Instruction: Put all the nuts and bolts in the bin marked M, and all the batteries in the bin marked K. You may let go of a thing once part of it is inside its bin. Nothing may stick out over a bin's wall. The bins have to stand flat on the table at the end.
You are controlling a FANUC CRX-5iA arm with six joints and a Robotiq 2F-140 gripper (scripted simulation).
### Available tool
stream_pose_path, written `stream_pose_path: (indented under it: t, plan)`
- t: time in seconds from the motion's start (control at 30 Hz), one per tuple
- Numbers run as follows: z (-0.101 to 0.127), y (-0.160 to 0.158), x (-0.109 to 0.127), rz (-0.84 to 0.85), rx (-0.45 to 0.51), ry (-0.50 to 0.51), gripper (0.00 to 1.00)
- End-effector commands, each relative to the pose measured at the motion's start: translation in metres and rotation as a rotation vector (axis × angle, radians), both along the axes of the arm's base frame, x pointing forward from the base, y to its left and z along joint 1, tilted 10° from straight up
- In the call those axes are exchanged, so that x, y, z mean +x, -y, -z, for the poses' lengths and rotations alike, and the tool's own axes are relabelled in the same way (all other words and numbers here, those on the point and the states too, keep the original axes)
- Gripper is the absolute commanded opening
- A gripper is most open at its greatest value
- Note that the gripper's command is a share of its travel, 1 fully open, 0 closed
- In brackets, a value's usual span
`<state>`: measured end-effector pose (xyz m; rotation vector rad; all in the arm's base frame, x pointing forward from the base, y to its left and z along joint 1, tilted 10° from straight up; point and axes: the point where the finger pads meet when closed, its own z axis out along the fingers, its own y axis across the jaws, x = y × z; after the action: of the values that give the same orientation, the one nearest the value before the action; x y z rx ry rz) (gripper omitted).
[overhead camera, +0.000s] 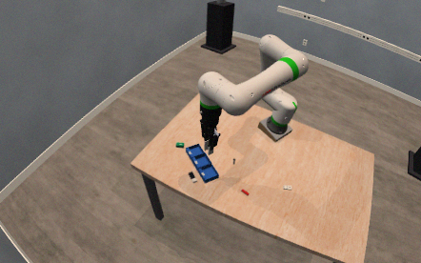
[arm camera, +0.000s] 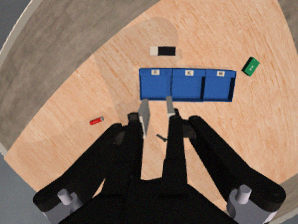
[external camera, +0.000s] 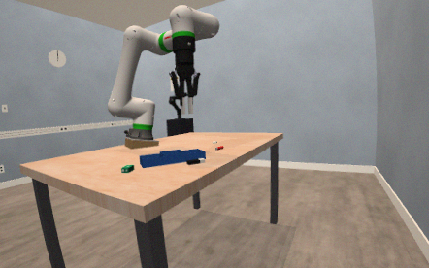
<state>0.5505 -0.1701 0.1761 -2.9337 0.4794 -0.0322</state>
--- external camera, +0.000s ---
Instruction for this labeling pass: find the blue rack of bins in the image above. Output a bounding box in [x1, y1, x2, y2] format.
[140, 149, 206, 168]

